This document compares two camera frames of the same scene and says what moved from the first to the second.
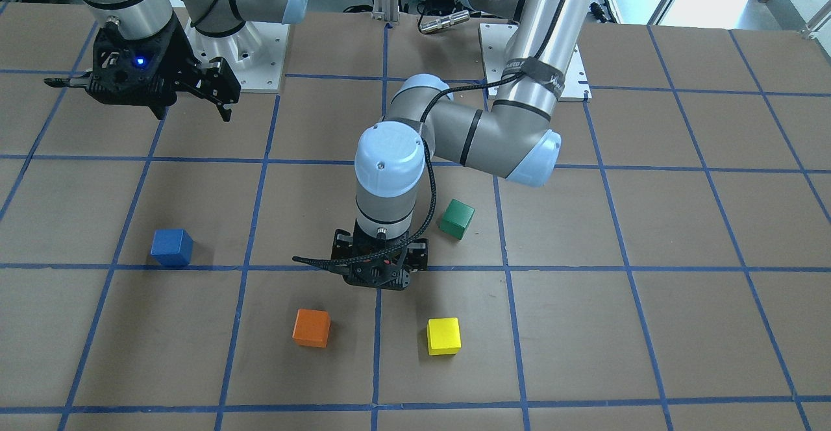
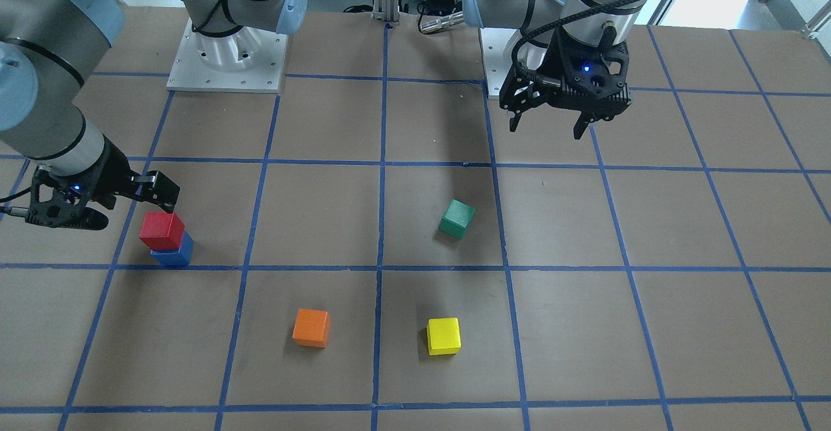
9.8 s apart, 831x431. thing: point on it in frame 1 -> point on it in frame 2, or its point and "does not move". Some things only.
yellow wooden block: (443, 335) does not move
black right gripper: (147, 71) -> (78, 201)
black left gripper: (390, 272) -> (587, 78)
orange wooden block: (311, 328) does not move
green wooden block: (455, 219) does not move
